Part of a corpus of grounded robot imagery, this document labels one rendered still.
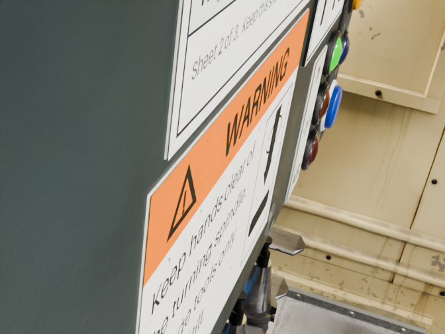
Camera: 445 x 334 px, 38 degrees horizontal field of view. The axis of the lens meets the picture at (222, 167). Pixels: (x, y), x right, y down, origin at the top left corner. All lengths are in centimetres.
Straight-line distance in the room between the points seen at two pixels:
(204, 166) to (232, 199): 5
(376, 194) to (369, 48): 29
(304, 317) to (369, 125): 46
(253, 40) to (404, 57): 100
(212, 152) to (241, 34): 3
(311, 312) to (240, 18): 131
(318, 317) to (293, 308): 6
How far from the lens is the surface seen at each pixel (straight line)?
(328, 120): 44
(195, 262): 19
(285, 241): 100
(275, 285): 91
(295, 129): 33
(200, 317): 22
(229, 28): 16
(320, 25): 31
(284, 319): 144
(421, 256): 136
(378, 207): 131
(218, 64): 15
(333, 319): 146
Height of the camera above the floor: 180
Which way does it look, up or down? 30 degrees down
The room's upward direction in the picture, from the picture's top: 9 degrees clockwise
